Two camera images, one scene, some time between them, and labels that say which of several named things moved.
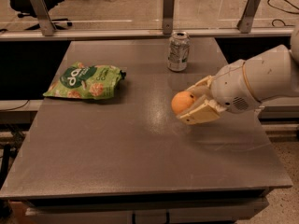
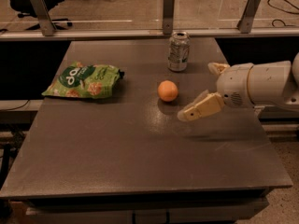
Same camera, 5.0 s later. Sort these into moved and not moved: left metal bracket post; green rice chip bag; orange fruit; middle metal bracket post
Moved: orange fruit
Not moved: green rice chip bag; left metal bracket post; middle metal bracket post
